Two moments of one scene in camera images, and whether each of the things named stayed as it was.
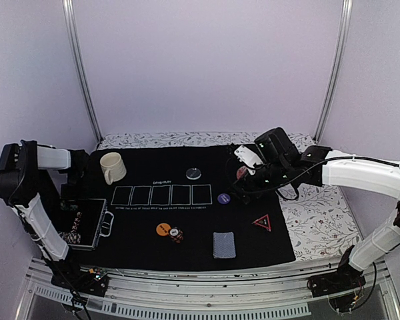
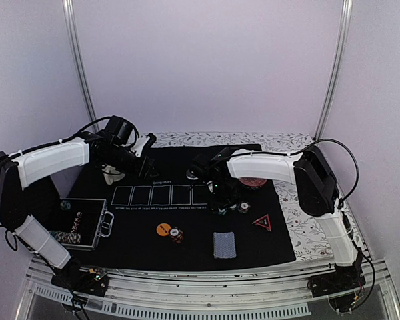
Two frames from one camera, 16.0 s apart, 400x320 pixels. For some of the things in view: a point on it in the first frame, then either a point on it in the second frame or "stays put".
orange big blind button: (162, 229) stays put
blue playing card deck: (223, 245) stays put
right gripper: (243, 193) -> (235, 193)
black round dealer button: (193, 173) stays put
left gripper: (65, 195) -> (144, 170)
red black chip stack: (176, 235) stays put
